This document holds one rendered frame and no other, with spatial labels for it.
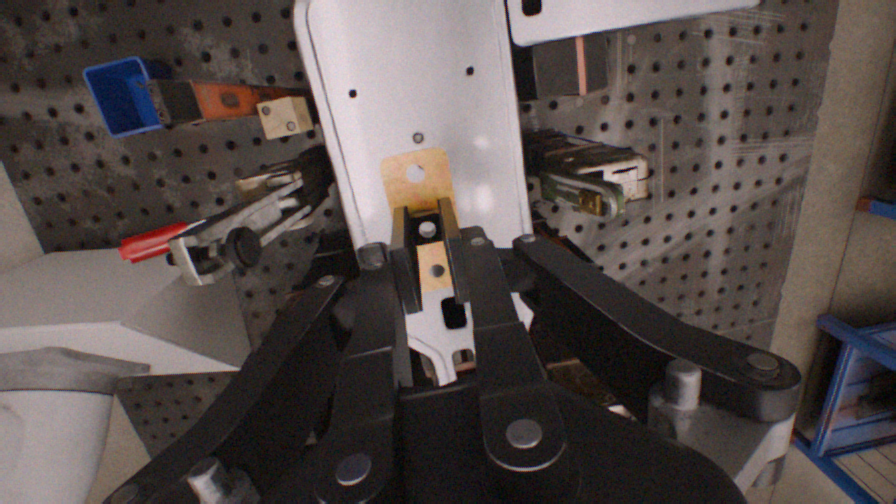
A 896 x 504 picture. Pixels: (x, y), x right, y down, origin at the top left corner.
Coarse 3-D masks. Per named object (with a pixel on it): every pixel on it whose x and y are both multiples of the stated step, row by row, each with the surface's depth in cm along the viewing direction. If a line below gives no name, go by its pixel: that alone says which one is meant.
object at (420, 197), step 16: (384, 160) 22; (400, 160) 22; (416, 160) 22; (432, 160) 22; (384, 176) 22; (400, 176) 22; (432, 176) 22; (448, 176) 22; (400, 192) 22; (416, 192) 22; (432, 192) 22; (448, 192) 22; (416, 208) 23; (432, 208) 23; (416, 224) 22; (416, 240) 22; (432, 240) 22; (432, 256) 24; (448, 272) 24; (432, 288) 24
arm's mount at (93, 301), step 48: (0, 288) 60; (48, 288) 60; (96, 288) 59; (144, 288) 59; (192, 288) 66; (0, 336) 50; (48, 336) 51; (96, 336) 53; (144, 336) 54; (192, 336) 65; (240, 336) 82
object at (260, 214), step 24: (264, 192) 37; (288, 192) 38; (216, 216) 30; (240, 216) 30; (264, 216) 35; (288, 216) 38; (168, 240) 26; (192, 240) 26; (216, 240) 27; (240, 240) 26; (264, 240) 33; (192, 264) 26; (216, 264) 28; (240, 264) 26
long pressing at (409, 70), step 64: (320, 0) 40; (384, 0) 40; (448, 0) 40; (320, 64) 42; (384, 64) 42; (448, 64) 43; (512, 64) 44; (320, 128) 44; (384, 128) 44; (448, 128) 45; (512, 128) 46; (384, 192) 47; (512, 192) 48
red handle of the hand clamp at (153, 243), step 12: (288, 204) 40; (168, 228) 34; (180, 228) 34; (132, 240) 33; (144, 240) 33; (156, 240) 33; (120, 252) 32; (132, 252) 32; (144, 252) 33; (156, 252) 34
